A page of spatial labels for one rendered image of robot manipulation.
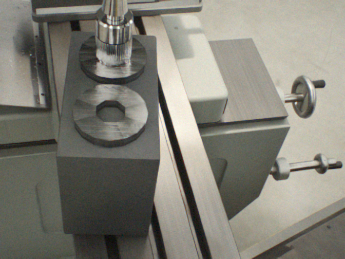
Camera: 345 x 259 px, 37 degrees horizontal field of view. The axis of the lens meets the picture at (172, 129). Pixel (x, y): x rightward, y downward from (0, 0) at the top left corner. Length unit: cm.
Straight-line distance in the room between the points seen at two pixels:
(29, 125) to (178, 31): 41
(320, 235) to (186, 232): 51
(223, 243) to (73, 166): 27
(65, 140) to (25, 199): 66
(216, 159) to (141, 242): 56
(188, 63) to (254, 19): 155
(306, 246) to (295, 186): 85
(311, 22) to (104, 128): 223
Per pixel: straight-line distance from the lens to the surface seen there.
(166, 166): 83
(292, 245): 118
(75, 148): 60
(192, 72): 113
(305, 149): 215
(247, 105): 122
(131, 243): 75
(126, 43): 66
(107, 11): 63
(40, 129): 107
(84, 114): 62
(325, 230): 123
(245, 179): 138
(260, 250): 138
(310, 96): 138
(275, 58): 248
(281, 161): 139
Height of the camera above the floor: 159
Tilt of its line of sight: 50 degrees down
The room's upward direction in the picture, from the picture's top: 10 degrees clockwise
